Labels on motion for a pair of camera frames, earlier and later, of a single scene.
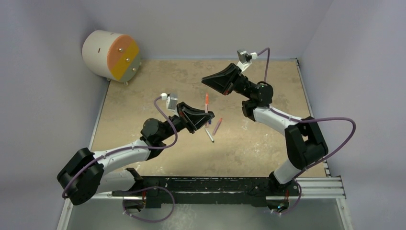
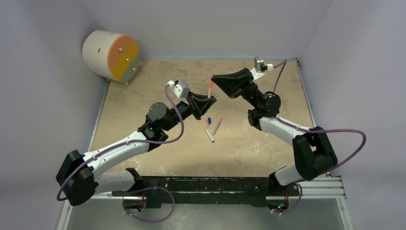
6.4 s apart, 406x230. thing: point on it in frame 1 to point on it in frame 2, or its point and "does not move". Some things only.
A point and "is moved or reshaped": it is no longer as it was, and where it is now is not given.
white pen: [209, 135] does not move
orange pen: [207, 102] is moved or reshaped
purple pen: [217, 125] does not move
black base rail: [275, 192] does not move
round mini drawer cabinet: [111, 55] does not move
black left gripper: [193, 122] to [199, 107]
